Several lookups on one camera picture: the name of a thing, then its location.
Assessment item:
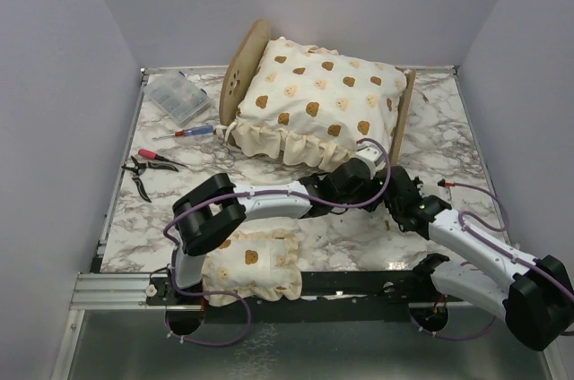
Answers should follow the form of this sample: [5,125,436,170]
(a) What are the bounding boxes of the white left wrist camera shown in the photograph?
[355,142,387,177]

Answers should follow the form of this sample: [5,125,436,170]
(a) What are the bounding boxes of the wooden pet bed frame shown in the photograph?
[218,19,418,166]

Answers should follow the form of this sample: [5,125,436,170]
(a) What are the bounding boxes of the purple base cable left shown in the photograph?
[152,263,253,346]

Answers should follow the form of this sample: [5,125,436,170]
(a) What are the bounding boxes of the red handled screwdriver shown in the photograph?
[137,149,187,168]

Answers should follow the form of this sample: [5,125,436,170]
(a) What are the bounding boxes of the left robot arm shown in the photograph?
[166,159,390,304]

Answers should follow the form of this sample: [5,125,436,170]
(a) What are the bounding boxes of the large bear print cushion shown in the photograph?
[214,35,407,175]

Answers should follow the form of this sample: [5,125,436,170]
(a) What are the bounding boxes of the clear plastic screw box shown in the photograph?
[143,71,211,127]

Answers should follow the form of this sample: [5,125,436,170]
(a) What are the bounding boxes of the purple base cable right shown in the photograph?
[414,307,499,341]

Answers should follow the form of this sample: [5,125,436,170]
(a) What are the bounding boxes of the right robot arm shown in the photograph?
[378,166,573,351]

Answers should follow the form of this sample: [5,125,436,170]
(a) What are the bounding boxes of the blue handled screwdriver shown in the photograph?
[153,125,214,141]

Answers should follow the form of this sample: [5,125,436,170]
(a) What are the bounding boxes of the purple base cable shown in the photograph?
[152,263,253,346]
[414,307,499,341]

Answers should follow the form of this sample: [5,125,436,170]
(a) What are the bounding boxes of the small bear print pillow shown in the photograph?
[202,229,302,307]

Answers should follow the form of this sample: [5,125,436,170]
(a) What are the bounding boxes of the black front mounting rail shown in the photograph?
[143,268,467,325]

